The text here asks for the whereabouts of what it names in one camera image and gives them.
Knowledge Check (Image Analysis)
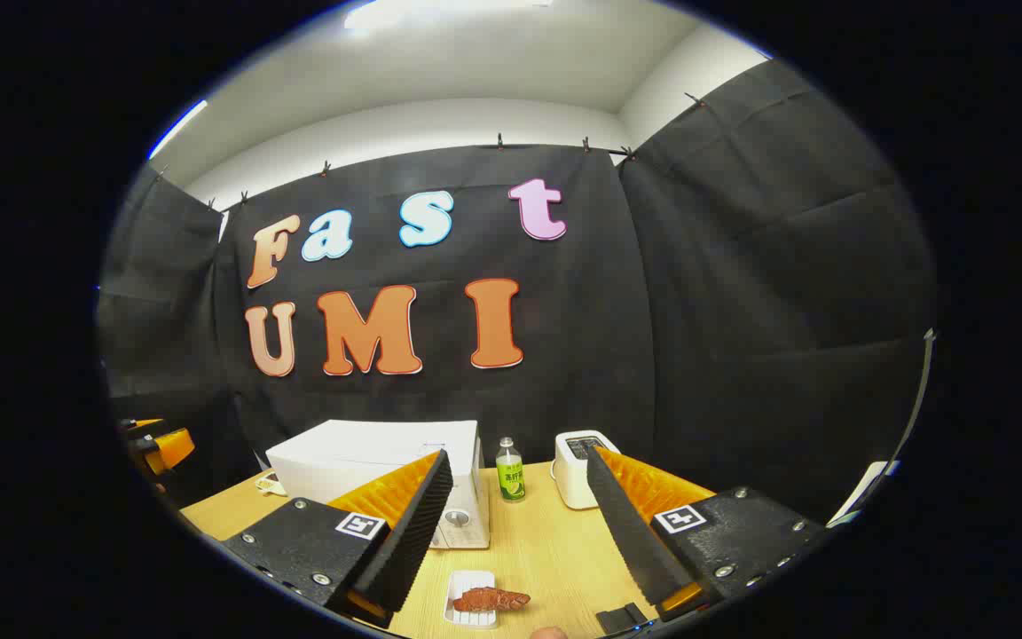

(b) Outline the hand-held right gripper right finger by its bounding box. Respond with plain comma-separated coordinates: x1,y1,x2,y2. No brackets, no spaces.
586,446,831,622

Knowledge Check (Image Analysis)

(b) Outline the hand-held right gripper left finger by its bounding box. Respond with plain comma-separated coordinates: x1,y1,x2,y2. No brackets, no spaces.
220,448,456,629

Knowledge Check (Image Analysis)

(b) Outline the white microwave oven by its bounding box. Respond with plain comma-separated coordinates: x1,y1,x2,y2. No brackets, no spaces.
265,419,491,551

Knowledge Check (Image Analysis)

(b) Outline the red meat piece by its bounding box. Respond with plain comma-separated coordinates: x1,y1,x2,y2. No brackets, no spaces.
452,586,532,613

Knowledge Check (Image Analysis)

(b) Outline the white toaster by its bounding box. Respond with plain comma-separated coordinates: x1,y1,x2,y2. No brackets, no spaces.
551,430,623,511

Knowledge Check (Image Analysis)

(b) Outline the white plastic tray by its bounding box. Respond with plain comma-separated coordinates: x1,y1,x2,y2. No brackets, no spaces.
443,570,500,629

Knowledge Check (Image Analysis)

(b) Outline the green label drink bottle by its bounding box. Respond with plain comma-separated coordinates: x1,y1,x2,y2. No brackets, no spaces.
495,437,526,503

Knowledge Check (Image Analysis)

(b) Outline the black backdrop cloth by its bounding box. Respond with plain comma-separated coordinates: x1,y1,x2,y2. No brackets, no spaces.
96,58,938,533

